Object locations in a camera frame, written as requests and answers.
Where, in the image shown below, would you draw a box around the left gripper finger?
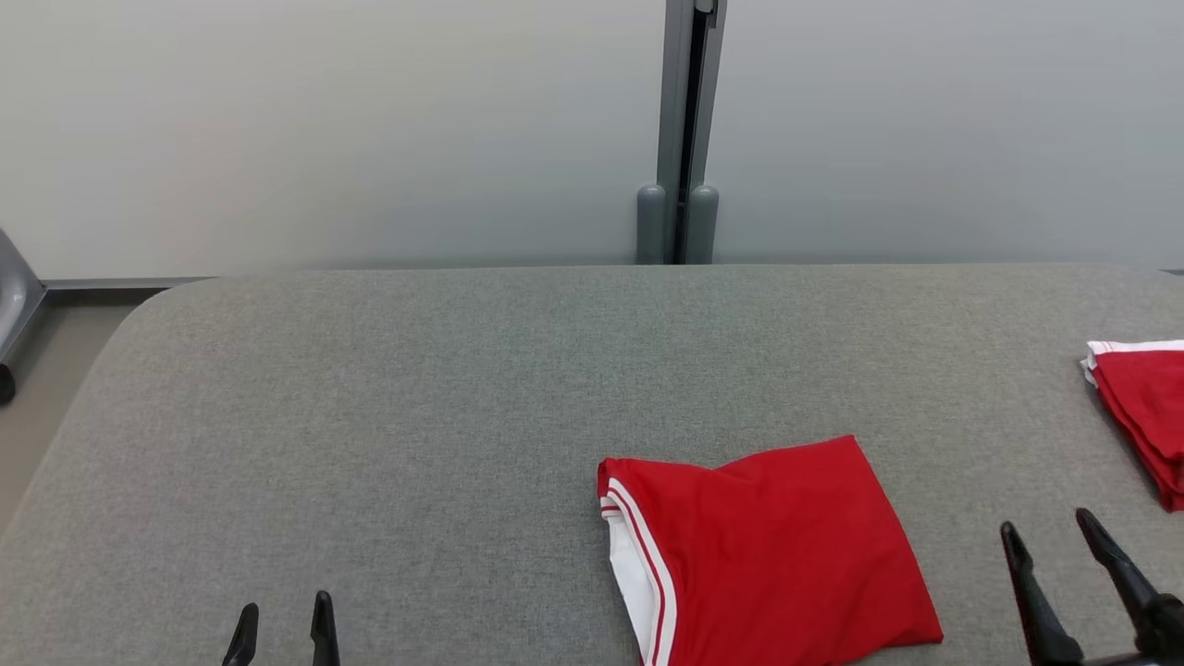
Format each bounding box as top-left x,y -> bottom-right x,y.
310,590 -> 341,666
221,603 -> 261,666

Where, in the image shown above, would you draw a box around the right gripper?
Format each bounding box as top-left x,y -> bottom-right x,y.
999,507 -> 1159,666

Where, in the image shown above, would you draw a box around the red basketball shorts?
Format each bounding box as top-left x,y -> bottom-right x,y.
1079,339 -> 1184,513

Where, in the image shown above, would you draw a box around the red basketball jersey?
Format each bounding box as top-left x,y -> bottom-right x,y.
597,435 -> 945,666

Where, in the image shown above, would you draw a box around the grey metal frame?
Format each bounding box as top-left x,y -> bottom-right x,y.
0,228 -> 48,371

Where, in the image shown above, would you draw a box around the grey cylinder post foot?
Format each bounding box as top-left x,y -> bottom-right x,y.
635,184 -> 668,265
685,184 -> 721,265

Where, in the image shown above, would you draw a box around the grey partition post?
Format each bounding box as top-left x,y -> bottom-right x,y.
656,0 -> 728,265

